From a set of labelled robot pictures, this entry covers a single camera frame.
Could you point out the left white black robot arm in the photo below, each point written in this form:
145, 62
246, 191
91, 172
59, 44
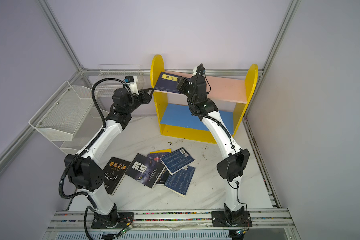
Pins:
83, 174

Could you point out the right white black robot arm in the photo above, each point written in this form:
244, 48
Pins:
235, 158

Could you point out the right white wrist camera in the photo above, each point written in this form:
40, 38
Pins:
199, 70

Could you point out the black antler cover book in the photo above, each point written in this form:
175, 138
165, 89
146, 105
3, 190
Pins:
114, 172

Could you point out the dark blue yellow-edged book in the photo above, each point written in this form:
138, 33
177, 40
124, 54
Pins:
156, 156

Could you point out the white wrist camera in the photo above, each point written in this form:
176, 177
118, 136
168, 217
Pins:
131, 83
199, 70

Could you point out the yellow pink blue bookshelf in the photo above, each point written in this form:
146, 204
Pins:
186, 102

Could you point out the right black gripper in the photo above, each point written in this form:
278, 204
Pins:
181, 84

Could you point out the black wolf cover book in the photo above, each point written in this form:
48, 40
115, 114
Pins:
145, 171

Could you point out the white mesh tiered rack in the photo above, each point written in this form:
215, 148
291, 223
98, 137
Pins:
68, 119

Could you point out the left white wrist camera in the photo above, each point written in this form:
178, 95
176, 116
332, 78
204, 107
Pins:
131, 83

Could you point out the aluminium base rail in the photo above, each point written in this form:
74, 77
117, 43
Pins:
269, 224

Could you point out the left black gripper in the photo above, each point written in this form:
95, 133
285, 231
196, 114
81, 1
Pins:
143, 94

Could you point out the navy blue book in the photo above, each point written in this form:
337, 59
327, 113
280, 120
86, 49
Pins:
177, 160
180, 181
167, 83

